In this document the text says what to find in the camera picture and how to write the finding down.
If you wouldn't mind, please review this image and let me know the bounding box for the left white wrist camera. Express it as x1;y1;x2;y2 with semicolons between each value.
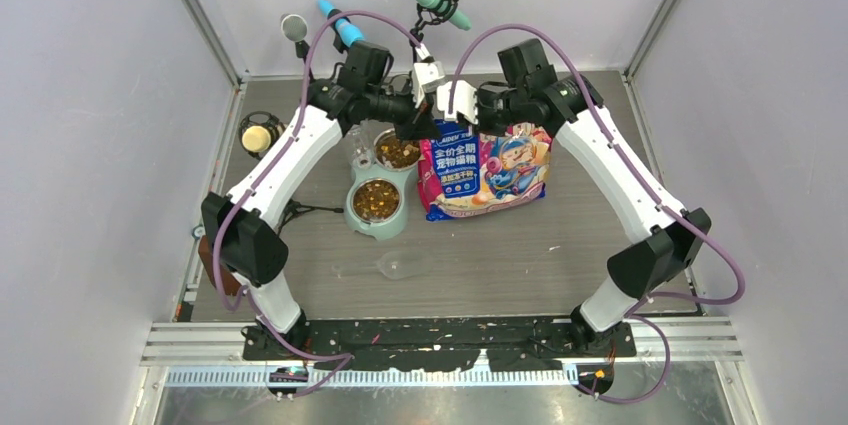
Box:
411;43;446;110

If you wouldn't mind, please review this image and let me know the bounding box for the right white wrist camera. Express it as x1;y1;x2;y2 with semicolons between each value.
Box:
436;80;478;126

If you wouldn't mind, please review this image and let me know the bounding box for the blue microphone on stand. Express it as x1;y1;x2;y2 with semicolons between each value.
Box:
316;0;365;53

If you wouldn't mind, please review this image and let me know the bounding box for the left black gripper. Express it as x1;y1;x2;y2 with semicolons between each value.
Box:
363;81;441;144

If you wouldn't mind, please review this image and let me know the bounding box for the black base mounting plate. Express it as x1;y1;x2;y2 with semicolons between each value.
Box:
241;315;637;374

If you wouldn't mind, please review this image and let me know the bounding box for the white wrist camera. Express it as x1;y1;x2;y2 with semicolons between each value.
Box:
411;43;446;110
436;80;478;126

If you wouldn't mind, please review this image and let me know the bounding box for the brown metronome box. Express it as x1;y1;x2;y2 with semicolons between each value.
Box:
197;234;243;297

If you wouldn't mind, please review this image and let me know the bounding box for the silver round microphone stand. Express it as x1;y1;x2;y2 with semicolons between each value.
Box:
280;14;310;63

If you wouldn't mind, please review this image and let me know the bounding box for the colourful cat food bag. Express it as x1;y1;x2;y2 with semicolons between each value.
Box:
417;120;552;222

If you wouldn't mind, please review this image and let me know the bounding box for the green microphone on tripod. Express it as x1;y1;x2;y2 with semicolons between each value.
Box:
410;0;472;41

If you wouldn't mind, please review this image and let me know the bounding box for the green double pet bowl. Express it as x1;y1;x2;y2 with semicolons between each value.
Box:
343;125;421;241

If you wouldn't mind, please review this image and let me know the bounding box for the clear plastic scoop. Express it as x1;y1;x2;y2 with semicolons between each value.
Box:
332;251;434;281

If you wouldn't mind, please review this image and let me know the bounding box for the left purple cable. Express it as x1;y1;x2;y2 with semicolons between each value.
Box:
211;9;432;398

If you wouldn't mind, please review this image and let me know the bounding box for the yellow microphone on tripod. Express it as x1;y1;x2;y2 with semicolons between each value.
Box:
238;111;344;235

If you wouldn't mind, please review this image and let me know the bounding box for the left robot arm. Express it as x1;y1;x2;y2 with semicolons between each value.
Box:
201;40;437;359

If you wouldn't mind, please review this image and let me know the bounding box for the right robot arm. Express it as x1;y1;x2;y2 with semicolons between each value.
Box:
477;38;711;356

